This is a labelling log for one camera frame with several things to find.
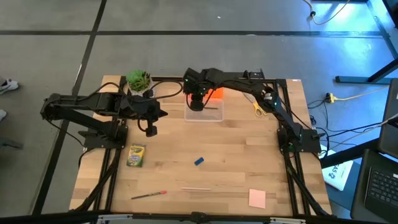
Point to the blue eraser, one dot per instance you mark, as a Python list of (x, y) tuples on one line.
[(199, 161)]

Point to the black laptop with keyboard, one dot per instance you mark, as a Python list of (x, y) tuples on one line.
[(382, 186)]

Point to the black desk crossbar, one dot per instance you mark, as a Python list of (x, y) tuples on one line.
[(348, 154)]

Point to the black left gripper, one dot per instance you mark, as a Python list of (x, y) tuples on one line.
[(146, 109)]

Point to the black front crossbeam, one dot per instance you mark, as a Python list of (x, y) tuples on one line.
[(62, 217)]

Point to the yellow green crayon box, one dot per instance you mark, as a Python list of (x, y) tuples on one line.
[(136, 155)]

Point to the pink sticky note pad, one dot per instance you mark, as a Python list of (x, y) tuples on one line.
[(257, 198)]

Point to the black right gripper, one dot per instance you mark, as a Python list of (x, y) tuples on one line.
[(194, 82)]

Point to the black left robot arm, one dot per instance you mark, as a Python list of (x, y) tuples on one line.
[(77, 104)]

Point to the black desk leg frame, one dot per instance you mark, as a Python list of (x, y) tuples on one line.
[(357, 79)]

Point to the clear plastic container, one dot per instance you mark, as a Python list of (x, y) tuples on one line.
[(214, 116)]

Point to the black aluminium table frame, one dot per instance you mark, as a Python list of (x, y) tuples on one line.
[(289, 186)]

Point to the green artificial plant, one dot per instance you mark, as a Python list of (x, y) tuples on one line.
[(138, 80)]

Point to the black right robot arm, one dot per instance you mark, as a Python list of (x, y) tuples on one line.
[(242, 82)]

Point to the dark grey laptop lid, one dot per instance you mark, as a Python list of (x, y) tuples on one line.
[(390, 124)]

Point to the wooden ruler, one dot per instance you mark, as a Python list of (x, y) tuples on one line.
[(196, 188)]

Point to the white booklet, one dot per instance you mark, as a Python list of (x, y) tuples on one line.
[(339, 177)]

